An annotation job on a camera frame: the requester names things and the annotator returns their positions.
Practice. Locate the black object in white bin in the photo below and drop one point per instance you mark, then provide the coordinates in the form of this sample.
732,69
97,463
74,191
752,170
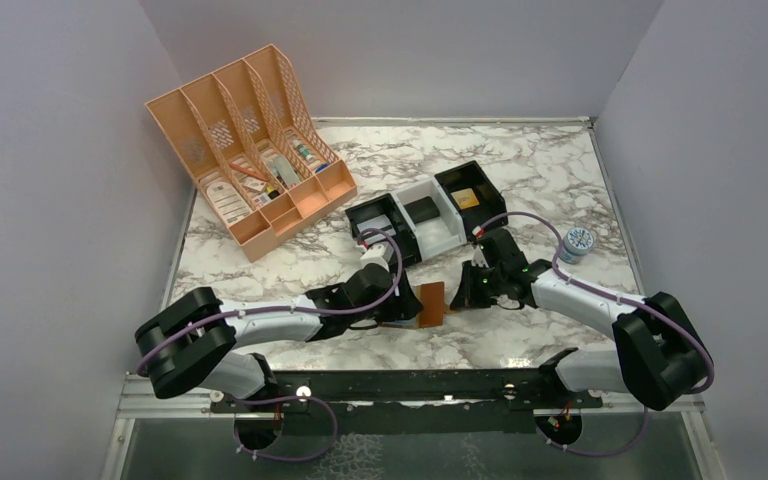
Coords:
422,210

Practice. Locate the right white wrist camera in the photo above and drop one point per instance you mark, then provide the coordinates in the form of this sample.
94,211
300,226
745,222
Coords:
478,259

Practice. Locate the black bin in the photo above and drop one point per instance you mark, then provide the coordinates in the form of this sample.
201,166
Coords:
382,213
492,203

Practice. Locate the gold card in black bin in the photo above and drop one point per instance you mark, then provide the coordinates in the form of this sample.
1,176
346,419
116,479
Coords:
465,199

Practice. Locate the white bin middle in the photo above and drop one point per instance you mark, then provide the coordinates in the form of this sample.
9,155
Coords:
436,236

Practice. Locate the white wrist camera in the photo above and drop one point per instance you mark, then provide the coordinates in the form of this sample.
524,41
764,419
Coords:
377,254
478,259

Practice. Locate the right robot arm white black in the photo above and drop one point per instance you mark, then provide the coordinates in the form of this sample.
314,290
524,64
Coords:
657,355

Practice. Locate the brown leather card holder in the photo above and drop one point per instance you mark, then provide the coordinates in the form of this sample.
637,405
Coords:
432,305

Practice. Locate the white card in black bin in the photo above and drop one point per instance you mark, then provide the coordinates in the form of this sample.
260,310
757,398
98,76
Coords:
380,222

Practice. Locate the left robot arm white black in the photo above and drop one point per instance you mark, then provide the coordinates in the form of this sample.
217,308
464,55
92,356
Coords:
192,342

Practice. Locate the black bin left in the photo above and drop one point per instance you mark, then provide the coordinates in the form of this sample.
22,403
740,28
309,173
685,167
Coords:
382,213

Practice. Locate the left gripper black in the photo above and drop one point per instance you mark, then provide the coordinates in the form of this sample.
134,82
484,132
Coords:
401,307

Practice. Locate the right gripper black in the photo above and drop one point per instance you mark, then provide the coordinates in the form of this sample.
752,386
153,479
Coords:
466,296

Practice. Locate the black bin right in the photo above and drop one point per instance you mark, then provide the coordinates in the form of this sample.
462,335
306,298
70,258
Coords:
492,203

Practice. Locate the blue white small jar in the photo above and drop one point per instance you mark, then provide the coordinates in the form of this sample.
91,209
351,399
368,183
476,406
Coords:
577,243

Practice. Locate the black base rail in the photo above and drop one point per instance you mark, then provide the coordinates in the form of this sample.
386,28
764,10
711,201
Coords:
396,402

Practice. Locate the orange plastic file organizer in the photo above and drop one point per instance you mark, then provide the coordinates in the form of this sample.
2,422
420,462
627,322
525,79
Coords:
245,137

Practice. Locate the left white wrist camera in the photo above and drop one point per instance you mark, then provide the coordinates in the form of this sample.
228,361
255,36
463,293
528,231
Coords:
377,254

